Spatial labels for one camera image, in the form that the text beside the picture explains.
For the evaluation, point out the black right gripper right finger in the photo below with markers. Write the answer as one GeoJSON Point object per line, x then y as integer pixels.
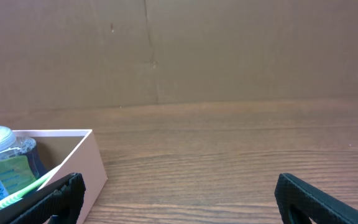
{"type": "Point", "coordinates": [301, 203]}

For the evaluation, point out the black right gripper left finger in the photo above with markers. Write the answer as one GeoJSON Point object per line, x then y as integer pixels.
{"type": "Point", "coordinates": [59, 202]}

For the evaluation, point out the green toothbrush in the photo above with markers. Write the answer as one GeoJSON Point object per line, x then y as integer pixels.
{"type": "Point", "coordinates": [19, 195]}

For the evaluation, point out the clear soap pump bottle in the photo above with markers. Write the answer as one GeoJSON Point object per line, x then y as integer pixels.
{"type": "Point", "coordinates": [20, 163]}

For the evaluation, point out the white cardboard box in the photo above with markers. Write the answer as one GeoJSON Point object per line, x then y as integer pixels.
{"type": "Point", "coordinates": [77, 152]}

